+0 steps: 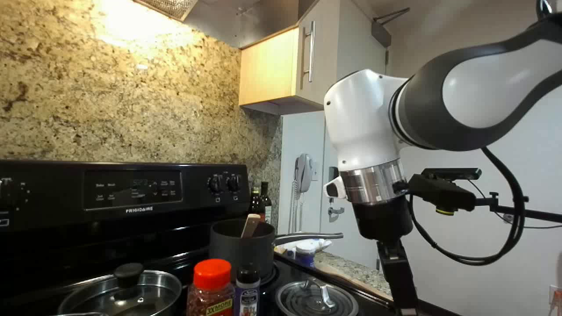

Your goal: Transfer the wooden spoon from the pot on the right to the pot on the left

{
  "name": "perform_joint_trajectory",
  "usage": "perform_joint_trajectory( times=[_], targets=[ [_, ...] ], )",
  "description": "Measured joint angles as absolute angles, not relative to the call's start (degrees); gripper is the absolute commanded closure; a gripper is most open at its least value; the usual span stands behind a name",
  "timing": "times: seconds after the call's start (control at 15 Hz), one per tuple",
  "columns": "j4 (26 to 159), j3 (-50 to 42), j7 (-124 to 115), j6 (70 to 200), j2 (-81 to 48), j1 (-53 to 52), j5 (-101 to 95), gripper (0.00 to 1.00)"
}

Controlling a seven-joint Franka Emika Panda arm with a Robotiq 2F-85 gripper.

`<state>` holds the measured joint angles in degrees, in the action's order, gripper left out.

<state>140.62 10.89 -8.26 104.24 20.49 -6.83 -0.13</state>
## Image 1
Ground steel pot with glass lid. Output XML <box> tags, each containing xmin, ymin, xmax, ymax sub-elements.
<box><xmin>57</xmin><ymin>264</ymin><xmax>182</xmax><ymax>316</ymax></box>

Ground white cloth on counter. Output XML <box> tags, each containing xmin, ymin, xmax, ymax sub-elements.
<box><xmin>273</xmin><ymin>239</ymin><xmax>329</xmax><ymax>267</ymax></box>

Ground white door with handle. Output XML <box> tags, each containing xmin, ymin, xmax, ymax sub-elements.
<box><xmin>275</xmin><ymin>113</ymin><xmax>377</xmax><ymax>271</ymax></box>

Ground black electric stove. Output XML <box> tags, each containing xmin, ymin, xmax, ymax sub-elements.
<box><xmin>0</xmin><ymin>160</ymin><xmax>445</xmax><ymax>316</ymax></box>

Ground steel range hood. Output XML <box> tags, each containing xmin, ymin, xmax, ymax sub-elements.
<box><xmin>133</xmin><ymin>0</ymin><xmax>315</xmax><ymax>48</ymax></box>

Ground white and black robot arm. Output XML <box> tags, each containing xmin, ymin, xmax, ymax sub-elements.
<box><xmin>322</xmin><ymin>0</ymin><xmax>562</xmax><ymax>316</ymax></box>

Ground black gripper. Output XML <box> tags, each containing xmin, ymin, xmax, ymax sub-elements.
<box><xmin>352</xmin><ymin>197</ymin><xmax>419</xmax><ymax>316</ymax></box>

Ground black pot with long handle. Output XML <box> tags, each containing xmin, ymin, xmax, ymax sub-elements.
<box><xmin>208</xmin><ymin>220</ymin><xmax>342</xmax><ymax>281</ymax></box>

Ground red capped spice jar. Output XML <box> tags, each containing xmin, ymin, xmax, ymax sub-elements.
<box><xmin>185</xmin><ymin>259</ymin><xmax>235</xmax><ymax>316</ymax></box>

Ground small dark capped seasoning bottle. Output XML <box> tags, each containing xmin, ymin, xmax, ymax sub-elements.
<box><xmin>235</xmin><ymin>269</ymin><xmax>259</xmax><ymax>316</ymax></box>

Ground dark bottle behind pot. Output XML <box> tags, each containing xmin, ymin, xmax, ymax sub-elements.
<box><xmin>249</xmin><ymin>181</ymin><xmax>271</xmax><ymax>224</ymax></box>

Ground black camera on stand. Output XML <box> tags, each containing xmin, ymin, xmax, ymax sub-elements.
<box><xmin>407</xmin><ymin>167</ymin><xmax>562</xmax><ymax>225</ymax></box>

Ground cream wall cabinet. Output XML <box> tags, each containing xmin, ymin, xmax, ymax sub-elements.
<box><xmin>236</xmin><ymin>0</ymin><xmax>387</xmax><ymax>116</ymax></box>

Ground white wall phone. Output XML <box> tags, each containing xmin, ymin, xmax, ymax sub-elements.
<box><xmin>293</xmin><ymin>153</ymin><xmax>312</xmax><ymax>194</ymax></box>

